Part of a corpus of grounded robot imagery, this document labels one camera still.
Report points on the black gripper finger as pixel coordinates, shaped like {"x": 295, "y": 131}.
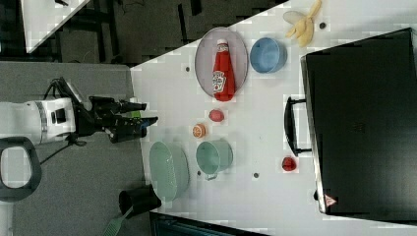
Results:
{"x": 148, "y": 121}
{"x": 131, "y": 106}

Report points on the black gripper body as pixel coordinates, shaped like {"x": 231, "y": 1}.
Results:
{"x": 104, "y": 116}

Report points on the red plush ketchup bottle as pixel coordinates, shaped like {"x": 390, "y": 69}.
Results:
{"x": 223, "y": 80}

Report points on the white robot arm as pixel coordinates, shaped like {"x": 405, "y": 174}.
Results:
{"x": 24, "y": 126}

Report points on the grey oval plate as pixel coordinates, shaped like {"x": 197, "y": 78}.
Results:
{"x": 205, "y": 57}

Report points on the green bottle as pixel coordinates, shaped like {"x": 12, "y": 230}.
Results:
{"x": 135, "y": 114}

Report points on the green perforated colander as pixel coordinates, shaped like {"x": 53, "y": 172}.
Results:
{"x": 169, "y": 171}

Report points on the orange toy slice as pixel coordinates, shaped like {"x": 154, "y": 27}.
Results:
{"x": 199, "y": 131}

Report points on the red toy apple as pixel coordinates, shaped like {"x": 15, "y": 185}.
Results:
{"x": 216, "y": 115}

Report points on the green mug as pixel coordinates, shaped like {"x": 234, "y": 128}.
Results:
{"x": 213, "y": 157}

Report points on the black cylinder cup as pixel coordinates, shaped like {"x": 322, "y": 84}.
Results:
{"x": 137, "y": 201}

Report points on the blue bowl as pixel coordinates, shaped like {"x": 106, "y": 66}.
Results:
{"x": 268, "y": 55}

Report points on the red toy strawberry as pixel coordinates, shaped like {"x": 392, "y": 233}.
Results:
{"x": 288, "y": 164}

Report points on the peeled toy banana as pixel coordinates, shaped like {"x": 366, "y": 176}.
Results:
{"x": 303, "y": 29}

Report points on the black toaster oven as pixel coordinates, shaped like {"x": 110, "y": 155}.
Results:
{"x": 361, "y": 109}

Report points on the green brush handle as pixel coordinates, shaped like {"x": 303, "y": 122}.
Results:
{"x": 115, "y": 224}

